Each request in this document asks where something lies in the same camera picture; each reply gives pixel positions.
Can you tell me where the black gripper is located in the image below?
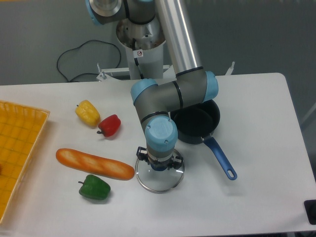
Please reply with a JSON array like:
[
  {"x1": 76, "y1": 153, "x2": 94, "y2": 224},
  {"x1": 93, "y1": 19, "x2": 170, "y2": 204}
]
[{"x1": 136, "y1": 147, "x2": 183, "y2": 170}]

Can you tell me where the glass lid with blue knob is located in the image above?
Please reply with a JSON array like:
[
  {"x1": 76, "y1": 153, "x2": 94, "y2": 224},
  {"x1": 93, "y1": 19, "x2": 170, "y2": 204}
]
[{"x1": 135, "y1": 150, "x2": 185, "y2": 194}]

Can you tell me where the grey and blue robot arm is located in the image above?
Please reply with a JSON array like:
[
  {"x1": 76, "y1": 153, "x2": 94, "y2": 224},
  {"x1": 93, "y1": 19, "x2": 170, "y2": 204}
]
[{"x1": 86, "y1": 0, "x2": 218, "y2": 171}]

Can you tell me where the toy baguette bread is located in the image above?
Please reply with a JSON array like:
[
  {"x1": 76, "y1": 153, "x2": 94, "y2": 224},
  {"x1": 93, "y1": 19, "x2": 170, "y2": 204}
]
[{"x1": 56, "y1": 148, "x2": 135, "y2": 181}]

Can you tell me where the red toy bell pepper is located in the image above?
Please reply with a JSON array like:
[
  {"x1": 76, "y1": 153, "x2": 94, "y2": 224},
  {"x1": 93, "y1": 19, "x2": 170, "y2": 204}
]
[{"x1": 97, "y1": 115, "x2": 121, "y2": 137}]

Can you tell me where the green toy bell pepper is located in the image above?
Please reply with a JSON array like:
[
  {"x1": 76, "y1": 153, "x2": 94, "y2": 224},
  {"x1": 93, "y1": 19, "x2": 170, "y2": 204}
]
[{"x1": 78, "y1": 174, "x2": 111, "y2": 200}]

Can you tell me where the yellow toy bell pepper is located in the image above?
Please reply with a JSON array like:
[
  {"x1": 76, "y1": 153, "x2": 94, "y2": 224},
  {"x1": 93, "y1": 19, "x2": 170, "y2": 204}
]
[{"x1": 75, "y1": 100, "x2": 101, "y2": 127}]

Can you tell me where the yellow plastic basket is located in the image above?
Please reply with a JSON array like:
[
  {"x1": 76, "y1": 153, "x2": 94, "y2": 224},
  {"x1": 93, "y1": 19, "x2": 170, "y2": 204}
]
[{"x1": 0, "y1": 100, "x2": 50, "y2": 223}]

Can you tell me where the black object at table edge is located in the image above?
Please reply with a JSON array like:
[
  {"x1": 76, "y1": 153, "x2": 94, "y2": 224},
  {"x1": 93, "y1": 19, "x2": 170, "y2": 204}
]
[{"x1": 304, "y1": 199, "x2": 316, "y2": 225}]

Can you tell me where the black saucepan with blue handle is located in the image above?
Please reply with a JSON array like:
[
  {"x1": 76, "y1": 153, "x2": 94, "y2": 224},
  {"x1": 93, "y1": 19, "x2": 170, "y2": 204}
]
[{"x1": 170, "y1": 100, "x2": 237, "y2": 180}]

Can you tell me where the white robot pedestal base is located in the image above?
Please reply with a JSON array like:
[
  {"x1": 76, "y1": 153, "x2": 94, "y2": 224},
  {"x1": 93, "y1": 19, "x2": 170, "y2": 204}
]
[{"x1": 97, "y1": 17, "x2": 175, "y2": 80}]

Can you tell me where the black cable on floor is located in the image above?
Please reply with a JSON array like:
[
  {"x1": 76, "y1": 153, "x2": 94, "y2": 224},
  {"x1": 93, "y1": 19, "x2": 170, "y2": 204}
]
[{"x1": 56, "y1": 39, "x2": 122, "y2": 83}]

